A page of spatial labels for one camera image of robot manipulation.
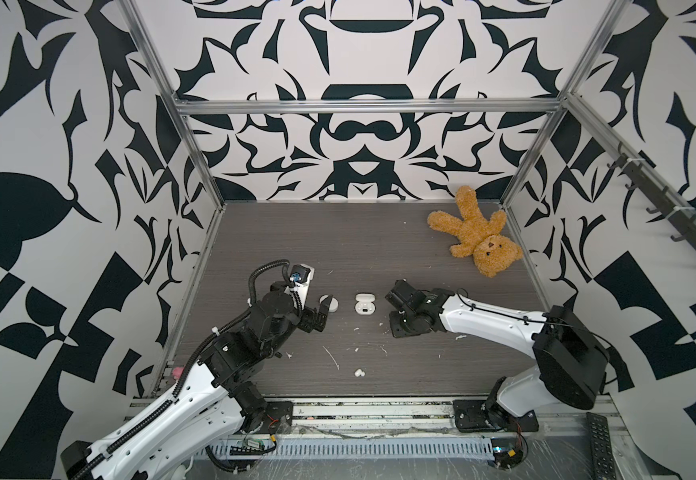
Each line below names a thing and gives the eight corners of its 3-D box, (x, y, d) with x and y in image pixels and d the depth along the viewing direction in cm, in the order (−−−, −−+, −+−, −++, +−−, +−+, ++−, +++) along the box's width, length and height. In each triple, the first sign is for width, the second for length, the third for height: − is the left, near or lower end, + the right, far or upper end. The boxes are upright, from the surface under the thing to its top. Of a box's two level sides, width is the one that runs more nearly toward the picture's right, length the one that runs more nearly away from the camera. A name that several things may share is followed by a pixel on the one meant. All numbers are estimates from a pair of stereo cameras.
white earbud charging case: (355, 315, 93) (355, 310, 90) (355, 298, 96) (355, 293, 94) (375, 315, 93) (376, 310, 90) (374, 298, 96) (375, 293, 94)
